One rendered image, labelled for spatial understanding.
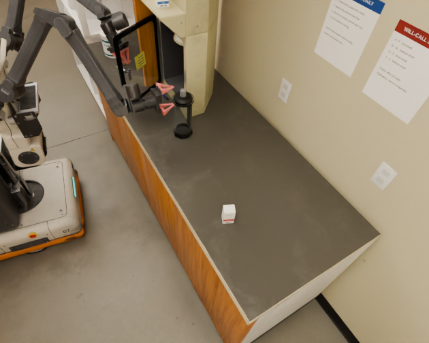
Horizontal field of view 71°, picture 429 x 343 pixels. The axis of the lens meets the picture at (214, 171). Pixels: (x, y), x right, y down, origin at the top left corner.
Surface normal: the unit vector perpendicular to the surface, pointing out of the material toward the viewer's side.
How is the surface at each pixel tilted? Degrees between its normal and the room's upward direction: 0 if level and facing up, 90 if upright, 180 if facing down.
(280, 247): 0
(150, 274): 0
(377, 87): 90
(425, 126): 90
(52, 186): 0
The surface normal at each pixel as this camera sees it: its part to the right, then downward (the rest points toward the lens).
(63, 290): 0.07, -0.63
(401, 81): -0.86, 0.36
